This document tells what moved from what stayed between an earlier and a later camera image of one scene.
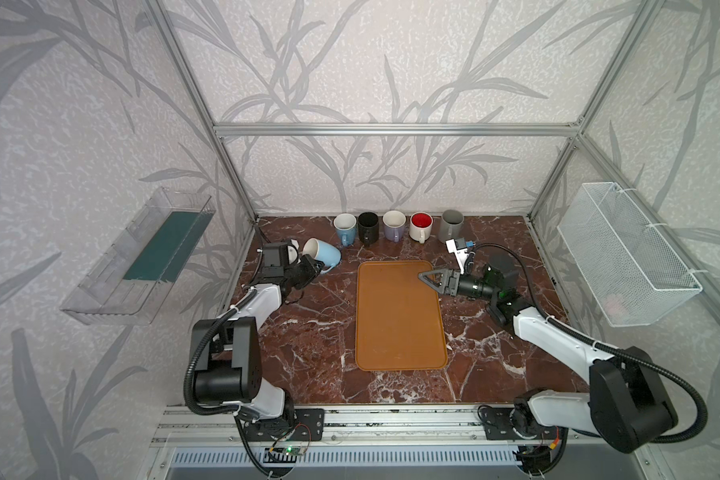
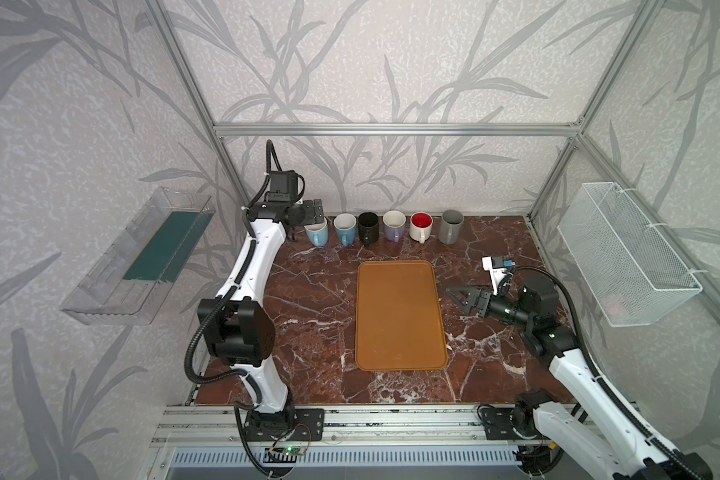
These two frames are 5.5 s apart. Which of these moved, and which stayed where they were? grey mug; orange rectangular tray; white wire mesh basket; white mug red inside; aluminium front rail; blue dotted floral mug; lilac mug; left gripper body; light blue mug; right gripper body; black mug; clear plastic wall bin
Moved: left gripper body; right gripper body; light blue mug
Stayed: blue dotted floral mug; lilac mug; grey mug; white wire mesh basket; aluminium front rail; black mug; clear plastic wall bin; orange rectangular tray; white mug red inside
